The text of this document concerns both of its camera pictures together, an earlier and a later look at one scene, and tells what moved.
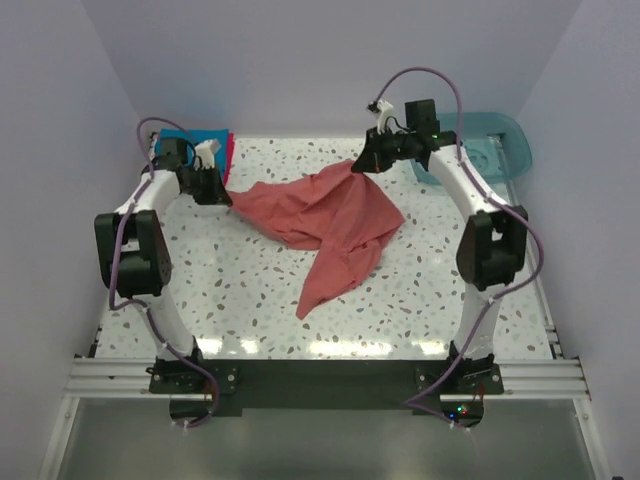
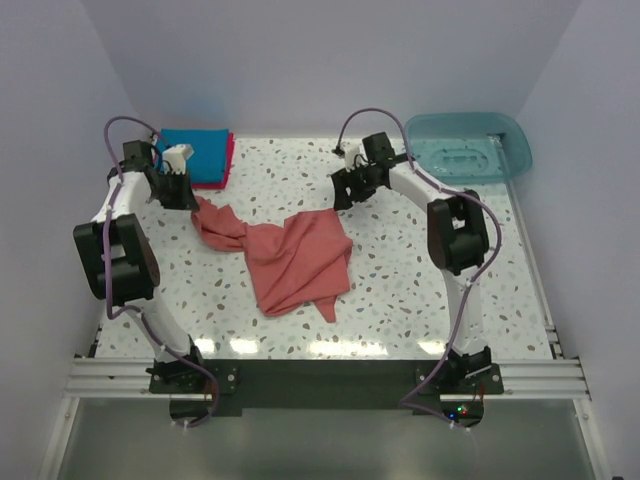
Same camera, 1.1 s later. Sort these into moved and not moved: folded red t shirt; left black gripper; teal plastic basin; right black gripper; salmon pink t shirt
Moved: right black gripper; left black gripper; salmon pink t shirt
Not moved: teal plastic basin; folded red t shirt
